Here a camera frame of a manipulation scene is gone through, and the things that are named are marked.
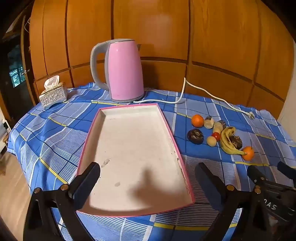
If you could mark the wooden wardrobe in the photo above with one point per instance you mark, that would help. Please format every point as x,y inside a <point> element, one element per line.
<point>161,23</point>

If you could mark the pink electric kettle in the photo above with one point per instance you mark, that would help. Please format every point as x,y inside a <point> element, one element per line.
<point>124,71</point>

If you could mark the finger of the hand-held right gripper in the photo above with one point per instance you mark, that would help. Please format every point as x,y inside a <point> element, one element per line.
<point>254,172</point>
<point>286,171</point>

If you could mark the plain orange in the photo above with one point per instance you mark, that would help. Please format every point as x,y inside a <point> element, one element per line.
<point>197,121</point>

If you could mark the pink-edged white tray box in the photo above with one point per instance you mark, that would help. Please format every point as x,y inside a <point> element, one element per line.
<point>134,150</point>

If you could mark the blue plaid tablecloth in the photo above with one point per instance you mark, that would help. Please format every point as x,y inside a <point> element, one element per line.
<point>57,139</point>

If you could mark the silver embossed tissue box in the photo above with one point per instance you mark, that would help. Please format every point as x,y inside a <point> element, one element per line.
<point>54,97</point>

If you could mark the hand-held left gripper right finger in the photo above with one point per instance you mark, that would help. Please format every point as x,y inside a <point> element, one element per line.
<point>208,183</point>

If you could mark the rough dark round fruit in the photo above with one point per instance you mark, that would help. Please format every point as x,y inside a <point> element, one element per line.
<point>237,141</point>

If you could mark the orange with stem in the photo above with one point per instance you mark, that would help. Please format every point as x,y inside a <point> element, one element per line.
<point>248,154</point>

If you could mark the dark door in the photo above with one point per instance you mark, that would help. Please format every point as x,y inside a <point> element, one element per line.
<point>13,97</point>

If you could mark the smooth dark round fruit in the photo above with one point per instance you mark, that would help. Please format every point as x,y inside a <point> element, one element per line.
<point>195,136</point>

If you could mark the beige longan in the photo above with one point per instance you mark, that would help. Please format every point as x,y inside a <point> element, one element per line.
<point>211,141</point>
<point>217,127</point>

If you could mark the beige fruit piece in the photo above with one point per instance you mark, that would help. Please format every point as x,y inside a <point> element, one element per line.
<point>208,123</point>

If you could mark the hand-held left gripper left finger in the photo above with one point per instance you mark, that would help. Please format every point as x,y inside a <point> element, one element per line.
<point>87,183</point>

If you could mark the spotted yellow banana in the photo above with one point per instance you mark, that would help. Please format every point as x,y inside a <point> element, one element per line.
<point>225,139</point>

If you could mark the white tissue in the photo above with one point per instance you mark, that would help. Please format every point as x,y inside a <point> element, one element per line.
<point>52,82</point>

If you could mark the white object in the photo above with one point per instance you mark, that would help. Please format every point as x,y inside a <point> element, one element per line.
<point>3,136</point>

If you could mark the red tomato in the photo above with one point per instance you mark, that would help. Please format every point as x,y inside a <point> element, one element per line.
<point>216,136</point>

